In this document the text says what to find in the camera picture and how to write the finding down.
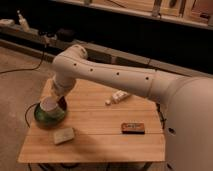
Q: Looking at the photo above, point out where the black cable on floor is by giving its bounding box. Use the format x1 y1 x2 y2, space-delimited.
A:
0 49 46 76

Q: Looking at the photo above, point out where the brown rectangular box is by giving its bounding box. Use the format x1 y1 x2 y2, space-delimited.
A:
121 123 145 134

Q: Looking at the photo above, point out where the green plate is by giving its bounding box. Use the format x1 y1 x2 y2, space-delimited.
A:
34 97 67 127

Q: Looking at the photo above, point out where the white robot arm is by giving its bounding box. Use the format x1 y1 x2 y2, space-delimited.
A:
53 45 213 171

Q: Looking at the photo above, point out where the dark object on ledge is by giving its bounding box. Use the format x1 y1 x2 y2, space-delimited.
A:
56 29 75 42

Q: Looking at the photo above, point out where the wooden table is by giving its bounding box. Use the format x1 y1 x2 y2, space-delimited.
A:
18 80 165 163

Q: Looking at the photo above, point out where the white spray bottle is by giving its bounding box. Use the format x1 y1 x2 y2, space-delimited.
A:
17 11 30 31

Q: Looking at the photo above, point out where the white tube bottle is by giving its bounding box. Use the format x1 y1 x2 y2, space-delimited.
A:
105 90 131 105

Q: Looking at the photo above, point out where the white cup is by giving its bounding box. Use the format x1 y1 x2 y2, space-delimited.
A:
40 96 58 112

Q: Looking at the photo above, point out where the white sponge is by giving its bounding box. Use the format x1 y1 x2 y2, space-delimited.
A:
53 128 75 145

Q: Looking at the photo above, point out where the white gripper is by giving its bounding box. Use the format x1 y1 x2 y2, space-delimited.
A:
51 78 75 99

